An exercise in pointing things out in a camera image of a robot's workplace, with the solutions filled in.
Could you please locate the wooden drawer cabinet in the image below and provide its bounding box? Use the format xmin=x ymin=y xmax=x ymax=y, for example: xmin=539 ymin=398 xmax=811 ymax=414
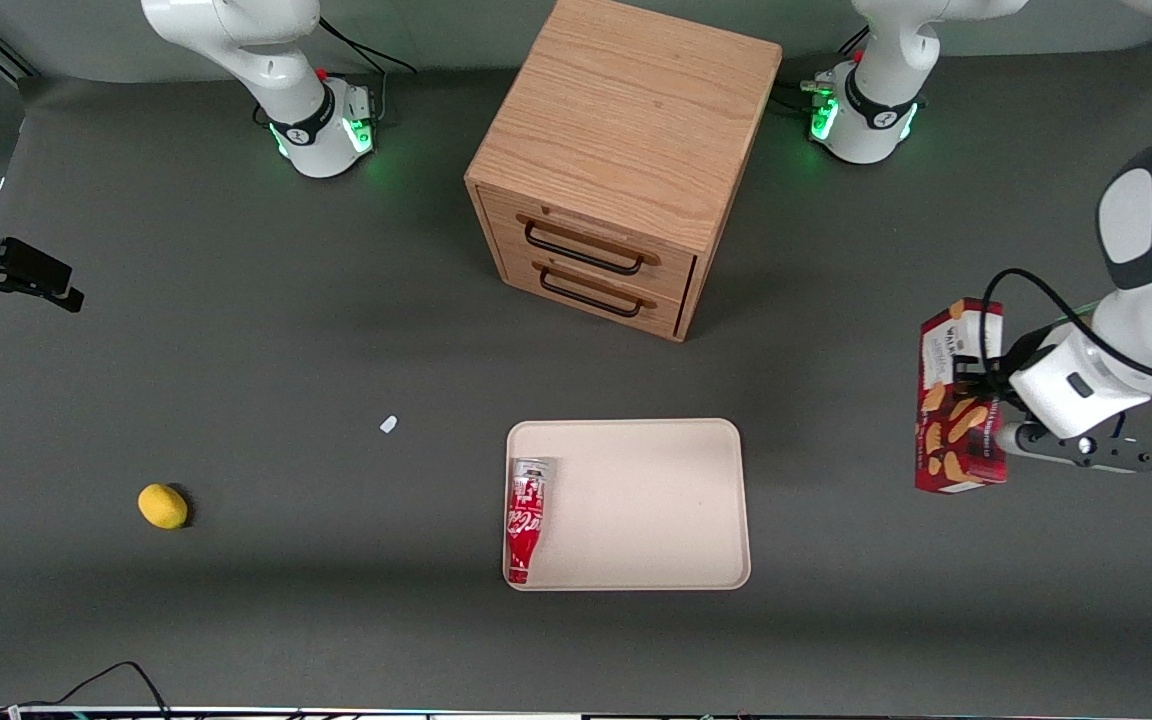
xmin=464 ymin=0 xmax=784 ymax=343

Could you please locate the red cookie box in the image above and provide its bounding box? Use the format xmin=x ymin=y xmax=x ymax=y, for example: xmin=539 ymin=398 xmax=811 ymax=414
xmin=914 ymin=297 xmax=1009 ymax=496

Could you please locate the wooden drawer with black handle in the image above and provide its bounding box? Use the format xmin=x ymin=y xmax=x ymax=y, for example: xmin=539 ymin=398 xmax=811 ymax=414
xmin=499 ymin=248 xmax=689 ymax=338
xmin=481 ymin=188 xmax=699 ymax=303

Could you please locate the beige plastic tray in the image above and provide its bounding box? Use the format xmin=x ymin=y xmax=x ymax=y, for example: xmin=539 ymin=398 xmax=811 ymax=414
xmin=504 ymin=418 xmax=752 ymax=592

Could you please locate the red cola bottle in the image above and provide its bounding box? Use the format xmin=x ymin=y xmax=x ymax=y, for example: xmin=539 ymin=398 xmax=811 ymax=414
xmin=506 ymin=457 xmax=550 ymax=585

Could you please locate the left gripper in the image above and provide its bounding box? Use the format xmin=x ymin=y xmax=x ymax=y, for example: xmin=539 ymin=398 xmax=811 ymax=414
xmin=954 ymin=326 xmax=1152 ymax=442

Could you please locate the black arm base cable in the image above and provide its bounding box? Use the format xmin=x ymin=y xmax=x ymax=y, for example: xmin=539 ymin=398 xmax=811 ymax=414
xmin=774 ymin=30 xmax=869 ymax=116
xmin=319 ymin=17 xmax=418 ymax=123

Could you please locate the black right arm base cable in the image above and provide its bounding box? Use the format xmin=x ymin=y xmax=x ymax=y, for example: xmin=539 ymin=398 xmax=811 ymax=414
xmin=319 ymin=17 xmax=418 ymax=123

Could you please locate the yellow lemon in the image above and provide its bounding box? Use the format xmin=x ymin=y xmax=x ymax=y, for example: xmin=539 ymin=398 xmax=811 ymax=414
xmin=138 ymin=484 xmax=189 ymax=530

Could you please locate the black cable at table edge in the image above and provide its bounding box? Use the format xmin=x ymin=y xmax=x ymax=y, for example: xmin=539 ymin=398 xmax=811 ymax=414
xmin=11 ymin=660 xmax=173 ymax=717

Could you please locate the black left arm base cable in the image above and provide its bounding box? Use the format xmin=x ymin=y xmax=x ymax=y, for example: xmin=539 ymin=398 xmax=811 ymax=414
xmin=774 ymin=30 xmax=869 ymax=116

